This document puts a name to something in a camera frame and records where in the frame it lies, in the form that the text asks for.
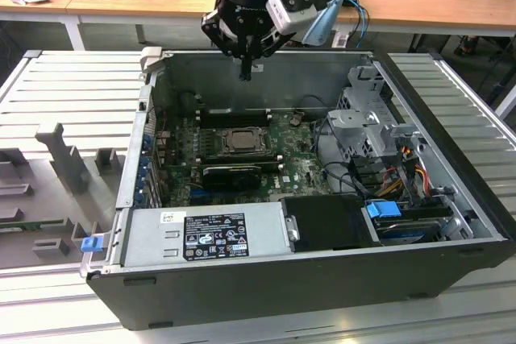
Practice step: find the square silver CPU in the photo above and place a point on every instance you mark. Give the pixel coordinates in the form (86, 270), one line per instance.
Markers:
(244, 139)

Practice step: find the green RAM stick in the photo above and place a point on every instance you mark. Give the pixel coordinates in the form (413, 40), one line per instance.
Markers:
(32, 224)

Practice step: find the white barcode sticker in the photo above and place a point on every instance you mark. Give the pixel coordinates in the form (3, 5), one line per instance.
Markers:
(172, 217)

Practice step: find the hard disk in blue carrier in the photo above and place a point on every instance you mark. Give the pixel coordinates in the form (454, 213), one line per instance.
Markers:
(383, 209)

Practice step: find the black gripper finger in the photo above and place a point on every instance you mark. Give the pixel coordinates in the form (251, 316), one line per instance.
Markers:
(248, 70)
(242, 70)

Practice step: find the grey power supply unit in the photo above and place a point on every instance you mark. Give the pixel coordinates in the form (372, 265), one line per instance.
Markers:
(149, 239)

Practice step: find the white camera on black bracket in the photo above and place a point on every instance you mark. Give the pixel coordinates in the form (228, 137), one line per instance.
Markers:
(290, 11)

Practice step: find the silver metal drive cage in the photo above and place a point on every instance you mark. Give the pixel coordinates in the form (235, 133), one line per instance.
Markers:
(354, 118)

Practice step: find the green motherboard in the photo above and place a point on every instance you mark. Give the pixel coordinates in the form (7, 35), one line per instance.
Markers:
(298, 167)

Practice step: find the black power supply label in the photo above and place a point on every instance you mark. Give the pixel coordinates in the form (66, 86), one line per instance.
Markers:
(215, 235)

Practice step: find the CPU socket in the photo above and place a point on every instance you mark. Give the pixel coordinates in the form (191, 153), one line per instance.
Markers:
(268, 147)

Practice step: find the blue expansion slot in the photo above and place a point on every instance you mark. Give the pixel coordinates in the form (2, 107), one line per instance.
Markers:
(198, 196)

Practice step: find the black RAM slots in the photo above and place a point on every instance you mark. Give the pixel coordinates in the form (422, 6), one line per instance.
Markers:
(242, 116)
(242, 158)

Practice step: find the black graphics card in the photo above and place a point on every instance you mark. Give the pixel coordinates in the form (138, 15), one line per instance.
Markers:
(230, 179)

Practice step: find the round coin battery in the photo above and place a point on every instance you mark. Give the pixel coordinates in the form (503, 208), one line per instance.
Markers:
(295, 119)

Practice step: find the black open PC case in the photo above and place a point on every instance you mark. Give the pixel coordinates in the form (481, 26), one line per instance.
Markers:
(282, 291)

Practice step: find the blue plastic case latch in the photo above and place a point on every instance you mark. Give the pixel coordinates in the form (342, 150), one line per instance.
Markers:
(90, 245)

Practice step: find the grey parts rack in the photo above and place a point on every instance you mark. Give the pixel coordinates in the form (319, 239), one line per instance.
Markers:
(52, 199)

